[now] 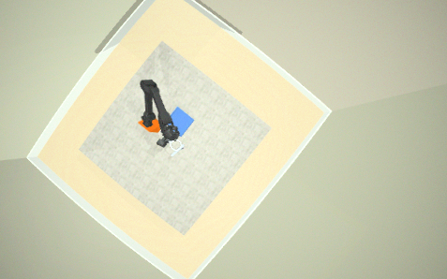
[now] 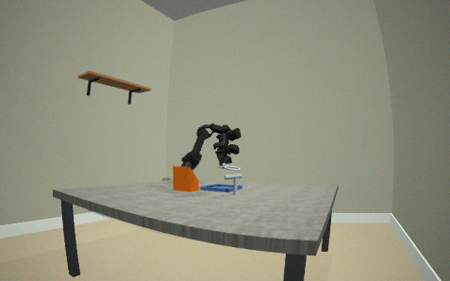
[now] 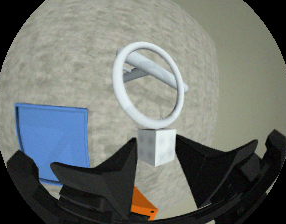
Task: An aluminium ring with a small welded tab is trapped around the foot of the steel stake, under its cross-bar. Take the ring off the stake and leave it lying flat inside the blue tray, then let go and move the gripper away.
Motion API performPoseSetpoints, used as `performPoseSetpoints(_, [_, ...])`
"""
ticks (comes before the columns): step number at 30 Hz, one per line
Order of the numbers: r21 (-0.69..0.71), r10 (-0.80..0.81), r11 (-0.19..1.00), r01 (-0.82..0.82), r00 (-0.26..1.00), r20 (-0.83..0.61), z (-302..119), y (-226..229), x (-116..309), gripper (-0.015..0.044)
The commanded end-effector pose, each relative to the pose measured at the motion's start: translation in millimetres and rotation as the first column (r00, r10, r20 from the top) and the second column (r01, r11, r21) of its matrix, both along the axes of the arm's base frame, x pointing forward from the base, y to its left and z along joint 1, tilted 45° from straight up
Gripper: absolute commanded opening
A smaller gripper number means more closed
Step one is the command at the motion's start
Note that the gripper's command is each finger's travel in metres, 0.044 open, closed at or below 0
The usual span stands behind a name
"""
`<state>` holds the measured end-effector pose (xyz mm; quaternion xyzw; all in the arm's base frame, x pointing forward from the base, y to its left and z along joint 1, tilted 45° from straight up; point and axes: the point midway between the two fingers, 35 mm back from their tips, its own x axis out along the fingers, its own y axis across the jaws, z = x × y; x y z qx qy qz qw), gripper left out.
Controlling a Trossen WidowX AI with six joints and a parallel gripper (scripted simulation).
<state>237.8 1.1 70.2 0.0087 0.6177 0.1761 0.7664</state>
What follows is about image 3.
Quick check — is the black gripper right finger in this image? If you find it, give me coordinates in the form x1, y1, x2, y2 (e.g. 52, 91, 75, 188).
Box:
175, 133, 259, 209

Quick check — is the light grey metal ring with square tab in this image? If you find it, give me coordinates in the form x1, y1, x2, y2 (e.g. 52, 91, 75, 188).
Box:
111, 41, 184, 167

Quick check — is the grey t-shaped metal stake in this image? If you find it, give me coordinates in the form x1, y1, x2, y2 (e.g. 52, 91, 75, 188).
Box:
123, 51, 176, 89

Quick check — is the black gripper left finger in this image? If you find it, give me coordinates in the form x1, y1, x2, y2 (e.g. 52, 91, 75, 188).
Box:
50, 137, 138, 220

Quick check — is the blue tray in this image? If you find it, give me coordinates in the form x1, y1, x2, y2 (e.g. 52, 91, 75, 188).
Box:
15, 103, 90, 186

